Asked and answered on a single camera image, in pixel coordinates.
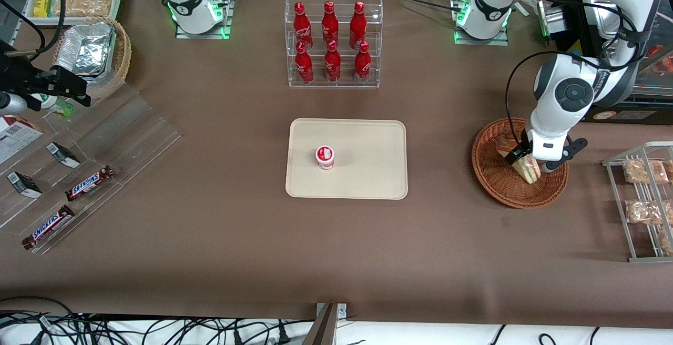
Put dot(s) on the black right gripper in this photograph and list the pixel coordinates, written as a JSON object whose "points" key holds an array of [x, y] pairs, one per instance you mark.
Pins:
{"points": [[20, 78]]}

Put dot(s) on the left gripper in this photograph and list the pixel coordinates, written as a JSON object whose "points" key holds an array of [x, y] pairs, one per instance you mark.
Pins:
{"points": [[518, 151]]}

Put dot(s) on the triangle sandwich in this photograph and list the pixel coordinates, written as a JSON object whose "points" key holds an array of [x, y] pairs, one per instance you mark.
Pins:
{"points": [[530, 170]]}

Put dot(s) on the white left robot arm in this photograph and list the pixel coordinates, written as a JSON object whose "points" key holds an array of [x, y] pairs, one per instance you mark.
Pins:
{"points": [[570, 92]]}

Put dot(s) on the brown round wicker basket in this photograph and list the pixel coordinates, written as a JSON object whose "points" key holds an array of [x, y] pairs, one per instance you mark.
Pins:
{"points": [[499, 187]]}

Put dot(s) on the light tan wicker basket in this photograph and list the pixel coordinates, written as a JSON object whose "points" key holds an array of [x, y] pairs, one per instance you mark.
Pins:
{"points": [[122, 56]]}

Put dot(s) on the beige plastic tray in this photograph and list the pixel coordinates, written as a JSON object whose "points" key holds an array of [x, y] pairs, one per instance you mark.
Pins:
{"points": [[368, 166]]}

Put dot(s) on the green white small bottle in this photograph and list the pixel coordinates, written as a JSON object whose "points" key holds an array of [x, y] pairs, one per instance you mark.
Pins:
{"points": [[55, 105]]}

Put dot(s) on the silver foil container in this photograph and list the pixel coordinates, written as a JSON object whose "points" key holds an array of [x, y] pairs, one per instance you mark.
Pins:
{"points": [[87, 48]]}

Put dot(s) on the small black white box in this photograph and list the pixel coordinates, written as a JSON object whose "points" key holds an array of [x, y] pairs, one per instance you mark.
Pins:
{"points": [[63, 154], [23, 184]]}

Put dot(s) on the white barcode carton box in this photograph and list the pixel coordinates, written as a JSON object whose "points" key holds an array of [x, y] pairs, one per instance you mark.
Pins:
{"points": [[16, 137]]}

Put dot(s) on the clear acrylic stepped display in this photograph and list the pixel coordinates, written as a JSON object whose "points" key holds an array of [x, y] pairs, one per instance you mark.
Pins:
{"points": [[131, 134]]}

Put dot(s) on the clear rice cracker pack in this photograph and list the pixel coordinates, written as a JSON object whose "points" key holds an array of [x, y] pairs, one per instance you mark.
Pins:
{"points": [[84, 3]]}

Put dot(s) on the yellow snack packet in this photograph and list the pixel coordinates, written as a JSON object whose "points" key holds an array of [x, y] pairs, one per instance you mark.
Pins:
{"points": [[42, 4]]}

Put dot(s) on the brown Snickers bar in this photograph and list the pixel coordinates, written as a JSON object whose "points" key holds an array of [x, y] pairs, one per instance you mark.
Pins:
{"points": [[89, 183], [48, 226]]}

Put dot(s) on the clear bag of snacks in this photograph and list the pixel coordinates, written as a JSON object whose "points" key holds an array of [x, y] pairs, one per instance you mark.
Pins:
{"points": [[666, 240], [642, 171], [669, 169], [642, 212]]}

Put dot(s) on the silver metal box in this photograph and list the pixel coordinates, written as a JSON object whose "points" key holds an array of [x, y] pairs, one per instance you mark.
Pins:
{"points": [[552, 19]]}

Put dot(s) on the black food warmer appliance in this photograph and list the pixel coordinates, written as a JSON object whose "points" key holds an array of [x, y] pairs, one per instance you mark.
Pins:
{"points": [[652, 108]]}

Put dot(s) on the clear plastic packet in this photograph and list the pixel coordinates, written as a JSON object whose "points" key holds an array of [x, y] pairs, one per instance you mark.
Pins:
{"points": [[528, 0]]}

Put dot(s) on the red cola bottle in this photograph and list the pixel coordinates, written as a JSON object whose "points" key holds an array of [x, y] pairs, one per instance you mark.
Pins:
{"points": [[329, 23], [301, 24], [358, 24], [332, 63], [304, 65], [362, 65]]}

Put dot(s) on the clear acrylic bottle rack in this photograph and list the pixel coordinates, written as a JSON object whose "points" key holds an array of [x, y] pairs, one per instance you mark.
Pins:
{"points": [[344, 79]]}

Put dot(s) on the red white yogurt cup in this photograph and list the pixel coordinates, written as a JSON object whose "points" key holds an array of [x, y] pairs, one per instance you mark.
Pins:
{"points": [[325, 156]]}

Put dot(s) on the brown table cover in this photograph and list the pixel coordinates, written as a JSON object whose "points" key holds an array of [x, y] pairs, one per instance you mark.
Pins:
{"points": [[210, 261]]}

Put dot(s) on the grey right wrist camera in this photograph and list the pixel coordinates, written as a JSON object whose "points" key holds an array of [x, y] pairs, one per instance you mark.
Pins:
{"points": [[10, 104]]}

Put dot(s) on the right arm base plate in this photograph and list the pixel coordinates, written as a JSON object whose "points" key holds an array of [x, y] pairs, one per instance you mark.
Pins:
{"points": [[226, 24]]}

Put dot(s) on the metal table bracket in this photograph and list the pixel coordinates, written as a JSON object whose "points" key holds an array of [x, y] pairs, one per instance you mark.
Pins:
{"points": [[326, 326]]}

